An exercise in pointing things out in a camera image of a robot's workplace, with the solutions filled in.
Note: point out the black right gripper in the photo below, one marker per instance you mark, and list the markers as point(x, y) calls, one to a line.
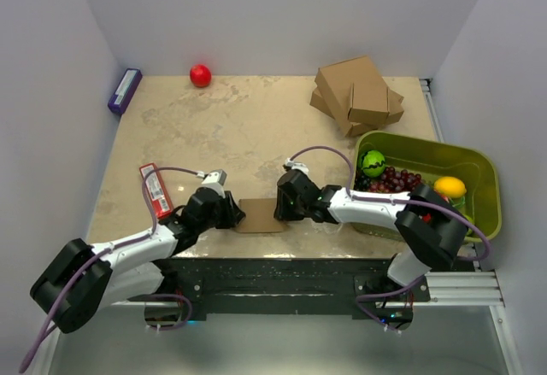
point(281, 212)

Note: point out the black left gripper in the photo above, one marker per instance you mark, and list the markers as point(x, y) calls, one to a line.
point(232, 213)

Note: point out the brown cardboard box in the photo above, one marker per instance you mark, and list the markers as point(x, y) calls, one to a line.
point(259, 217)

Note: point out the green plastic tub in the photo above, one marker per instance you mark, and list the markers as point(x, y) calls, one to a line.
point(433, 160)

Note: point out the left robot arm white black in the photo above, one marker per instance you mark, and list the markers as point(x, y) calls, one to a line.
point(84, 278)

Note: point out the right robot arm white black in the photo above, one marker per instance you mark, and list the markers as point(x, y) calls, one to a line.
point(432, 229)

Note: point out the red rectangular box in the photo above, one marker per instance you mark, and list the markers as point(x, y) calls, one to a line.
point(156, 190)

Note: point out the folded cardboard box front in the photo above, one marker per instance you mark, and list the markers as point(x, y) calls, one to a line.
point(374, 105)

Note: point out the folded cardboard box bottom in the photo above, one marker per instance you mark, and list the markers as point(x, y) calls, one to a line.
point(325, 103)

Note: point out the purple rectangular box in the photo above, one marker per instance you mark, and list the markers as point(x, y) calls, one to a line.
point(120, 99)

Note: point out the dark grapes bunch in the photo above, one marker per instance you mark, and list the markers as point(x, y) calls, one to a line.
point(362, 182)

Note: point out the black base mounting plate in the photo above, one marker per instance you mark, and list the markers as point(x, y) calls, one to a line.
point(339, 286)

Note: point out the green watermelon ball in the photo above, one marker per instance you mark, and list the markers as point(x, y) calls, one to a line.
point(372, 163)

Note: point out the red grapes bunch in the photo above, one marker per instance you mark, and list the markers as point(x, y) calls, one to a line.
point(395, 181)

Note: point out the red apple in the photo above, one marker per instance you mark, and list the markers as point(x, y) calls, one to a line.
point(200, 76)

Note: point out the red dragon fruit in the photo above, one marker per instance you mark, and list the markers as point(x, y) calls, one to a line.
point(444, 197)

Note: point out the yellow lemon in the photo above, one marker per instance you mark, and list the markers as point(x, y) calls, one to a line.
point(451, 187)

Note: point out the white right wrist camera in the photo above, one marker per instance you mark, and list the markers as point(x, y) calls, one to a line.
point(291, 164)

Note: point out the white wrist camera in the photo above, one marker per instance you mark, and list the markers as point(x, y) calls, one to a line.
point(215, 177)
point(291, 164)

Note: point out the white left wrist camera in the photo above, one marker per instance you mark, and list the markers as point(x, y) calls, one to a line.
point(215, 177)

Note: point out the aluminium frame rail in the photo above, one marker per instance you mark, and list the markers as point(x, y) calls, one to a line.
point(465, 289)

